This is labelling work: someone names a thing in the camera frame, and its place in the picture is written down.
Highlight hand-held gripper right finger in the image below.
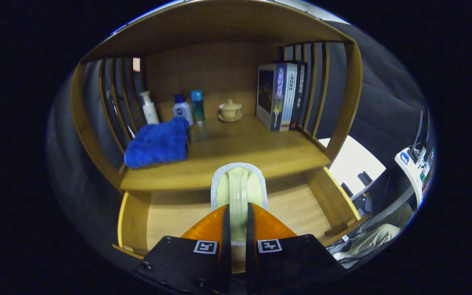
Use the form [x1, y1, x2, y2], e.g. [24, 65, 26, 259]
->
[245, 202, 345, 295]

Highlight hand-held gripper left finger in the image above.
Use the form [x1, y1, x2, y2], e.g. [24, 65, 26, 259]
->
[134, 204, 231, 295]

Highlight wooden drawer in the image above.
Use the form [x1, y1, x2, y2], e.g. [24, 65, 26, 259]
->
[112, 166, 370, 274]

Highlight pale green handled scrubber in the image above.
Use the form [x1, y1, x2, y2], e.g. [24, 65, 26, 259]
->
[211, 162, 269, 246]

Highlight wooden countertop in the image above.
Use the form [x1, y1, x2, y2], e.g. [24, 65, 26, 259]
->
[119, 114, 331, 192]

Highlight wooden cabinet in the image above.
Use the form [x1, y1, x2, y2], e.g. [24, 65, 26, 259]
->
[70, 0, 363, 193]

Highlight blue towel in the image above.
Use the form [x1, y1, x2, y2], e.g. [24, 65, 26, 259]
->
[124, 117, 191, 169]

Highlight person's beige trousers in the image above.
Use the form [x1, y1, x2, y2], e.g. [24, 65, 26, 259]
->
[330, 203, 415, 263]

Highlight white box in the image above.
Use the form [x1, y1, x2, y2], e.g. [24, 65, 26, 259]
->
[318, 135, 387, 197]

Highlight beige lidded teacup with saucer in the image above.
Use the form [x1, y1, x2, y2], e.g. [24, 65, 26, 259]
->
[218, 99, 244, 123]

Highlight white bottle with blue cap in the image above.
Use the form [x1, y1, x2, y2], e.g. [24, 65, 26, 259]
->
[172, 94, 194, 127]

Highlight teal spray bottle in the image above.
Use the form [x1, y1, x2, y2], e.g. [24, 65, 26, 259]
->
[190, 90, 206, 125]

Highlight white pump bottle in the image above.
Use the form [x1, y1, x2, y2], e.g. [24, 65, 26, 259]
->
[139, 91, 160, 125]

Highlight thick book with blue spine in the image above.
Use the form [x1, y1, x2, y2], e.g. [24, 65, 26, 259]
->
[256, 63, 288, 132]

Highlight book with pale spine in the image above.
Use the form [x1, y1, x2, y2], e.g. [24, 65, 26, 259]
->
[281, 62, 299, 132]

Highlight book with black spine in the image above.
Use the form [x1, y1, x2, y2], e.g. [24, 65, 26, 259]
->
[290, 61, 308, 131]

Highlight white side desk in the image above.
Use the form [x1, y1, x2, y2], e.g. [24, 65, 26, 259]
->
[395, 145, 435, 205]

